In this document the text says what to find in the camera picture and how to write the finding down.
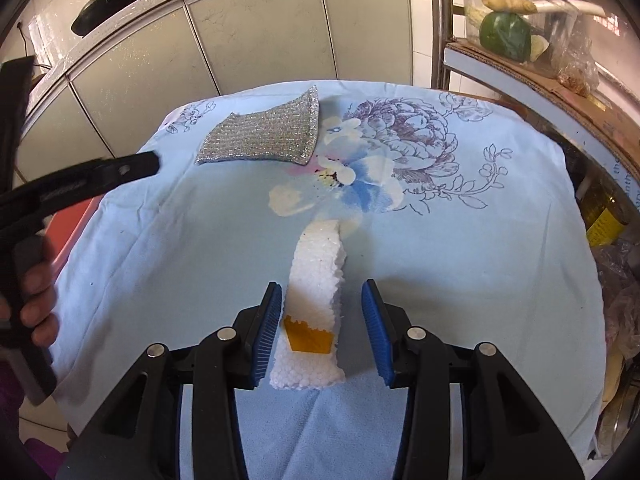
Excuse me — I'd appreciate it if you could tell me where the blue floral cloth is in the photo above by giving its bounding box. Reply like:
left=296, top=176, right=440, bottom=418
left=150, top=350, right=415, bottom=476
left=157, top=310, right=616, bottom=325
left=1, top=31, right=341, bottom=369
left=50, top=79, right=608, bottom=480

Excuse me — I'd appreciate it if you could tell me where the green vegetable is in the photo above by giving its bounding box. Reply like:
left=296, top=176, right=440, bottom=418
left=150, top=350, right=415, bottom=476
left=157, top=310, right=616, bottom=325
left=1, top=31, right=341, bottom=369
left=478, top=11, right=534, bottom=62

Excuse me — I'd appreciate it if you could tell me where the yellow label oil bottle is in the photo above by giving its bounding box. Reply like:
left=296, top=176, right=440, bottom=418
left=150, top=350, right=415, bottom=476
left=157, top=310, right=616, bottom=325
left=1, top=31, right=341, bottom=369
left=580, top=170, right=629, bottom=249

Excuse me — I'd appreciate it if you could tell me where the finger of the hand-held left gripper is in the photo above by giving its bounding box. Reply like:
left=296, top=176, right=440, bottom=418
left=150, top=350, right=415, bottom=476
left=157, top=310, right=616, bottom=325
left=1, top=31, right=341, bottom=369
left=10, top=152, right=162, bottom=226

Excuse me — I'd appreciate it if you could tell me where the person's left hand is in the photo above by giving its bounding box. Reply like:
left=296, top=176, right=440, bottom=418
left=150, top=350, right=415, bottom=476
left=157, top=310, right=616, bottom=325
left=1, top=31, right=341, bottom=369
left=20, top=237, right=61, bottom=348

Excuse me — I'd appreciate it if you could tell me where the pale green cabinet door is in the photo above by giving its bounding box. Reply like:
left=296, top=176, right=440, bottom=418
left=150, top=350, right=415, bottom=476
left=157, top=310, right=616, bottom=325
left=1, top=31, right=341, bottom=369
left=20, top=77, right=113, bottom=186
left=186, top=0, right=335, bottom=97
left=69, top=2, right=223, bottom=161
left=318, top=0, right=415, bottom=86

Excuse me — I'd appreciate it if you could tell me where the metal pole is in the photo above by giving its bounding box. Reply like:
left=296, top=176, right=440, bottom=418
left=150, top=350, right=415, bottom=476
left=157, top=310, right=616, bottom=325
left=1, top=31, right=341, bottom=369
left=429, top=0, right=454, bottom=89

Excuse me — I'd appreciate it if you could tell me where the white radish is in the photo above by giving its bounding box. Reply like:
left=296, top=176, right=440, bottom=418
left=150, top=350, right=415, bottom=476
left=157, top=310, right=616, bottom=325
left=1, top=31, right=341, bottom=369
left=534, top=0, right=607, bottom=17

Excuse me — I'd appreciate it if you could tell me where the crumpled clear plastic bag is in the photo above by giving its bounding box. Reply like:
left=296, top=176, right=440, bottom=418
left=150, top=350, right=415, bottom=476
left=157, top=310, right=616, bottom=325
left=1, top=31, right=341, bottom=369
left=595, top=240, right=640, bottom=361

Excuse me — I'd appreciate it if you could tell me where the ginger root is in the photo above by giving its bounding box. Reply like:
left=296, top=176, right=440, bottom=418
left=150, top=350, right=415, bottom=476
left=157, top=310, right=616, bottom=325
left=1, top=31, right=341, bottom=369
left=482, top=0, right=537, bottom=14

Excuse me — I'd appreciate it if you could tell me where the white foam piece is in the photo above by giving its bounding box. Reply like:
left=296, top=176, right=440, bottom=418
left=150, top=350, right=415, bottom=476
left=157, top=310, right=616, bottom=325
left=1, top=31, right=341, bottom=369
left=269, top=220, right=348, bottom=391

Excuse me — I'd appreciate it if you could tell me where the cardboard sheet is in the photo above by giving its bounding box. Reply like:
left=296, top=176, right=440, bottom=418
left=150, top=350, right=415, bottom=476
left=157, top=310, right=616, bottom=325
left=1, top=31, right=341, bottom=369
left=445, top=40, right=640, bottom=161

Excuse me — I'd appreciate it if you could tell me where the clear bag of dried goods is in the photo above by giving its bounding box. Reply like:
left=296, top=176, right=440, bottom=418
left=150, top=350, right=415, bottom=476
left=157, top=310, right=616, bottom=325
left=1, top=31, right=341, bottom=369
left=555, top=25, right=601, bottom=97

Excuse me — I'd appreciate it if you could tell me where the pink plastic bucket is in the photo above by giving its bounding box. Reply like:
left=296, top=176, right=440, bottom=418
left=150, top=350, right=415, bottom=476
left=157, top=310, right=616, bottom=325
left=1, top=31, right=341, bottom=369
left=47, top=197, right=101, bottom=273

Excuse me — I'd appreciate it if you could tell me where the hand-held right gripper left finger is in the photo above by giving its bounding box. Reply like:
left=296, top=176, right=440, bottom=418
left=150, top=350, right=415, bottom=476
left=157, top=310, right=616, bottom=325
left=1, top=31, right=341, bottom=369
left=70, top=281, right=282, bottom=480

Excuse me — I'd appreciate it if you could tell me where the silver scouring cloth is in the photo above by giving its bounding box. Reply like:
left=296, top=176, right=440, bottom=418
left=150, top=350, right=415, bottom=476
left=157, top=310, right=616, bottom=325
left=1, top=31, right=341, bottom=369
left=194, top=85, right=321, bottom=167

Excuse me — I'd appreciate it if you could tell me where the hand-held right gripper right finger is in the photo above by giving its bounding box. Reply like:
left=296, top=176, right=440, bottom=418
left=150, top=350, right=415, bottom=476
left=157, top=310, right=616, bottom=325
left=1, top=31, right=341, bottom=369
left=361, top=279, right=583, bottom=480

